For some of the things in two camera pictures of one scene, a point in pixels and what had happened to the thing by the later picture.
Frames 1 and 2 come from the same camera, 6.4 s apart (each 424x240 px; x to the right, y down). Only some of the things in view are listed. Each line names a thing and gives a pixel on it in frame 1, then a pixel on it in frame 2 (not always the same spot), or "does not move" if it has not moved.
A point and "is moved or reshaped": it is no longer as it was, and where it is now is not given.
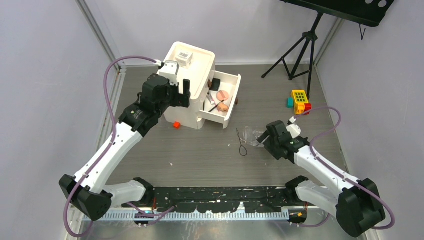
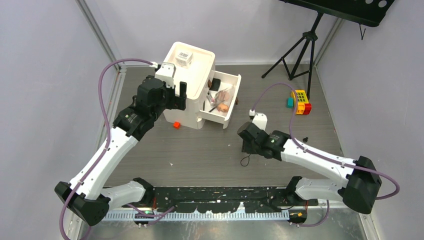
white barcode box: (184, 59) does not move
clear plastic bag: (250, 136) is moved or reshaped
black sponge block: (215, 84) does not move
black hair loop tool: (242, 149) is moved or reshaped
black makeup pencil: (212, 108) does not move
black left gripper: (181, 100) does not move
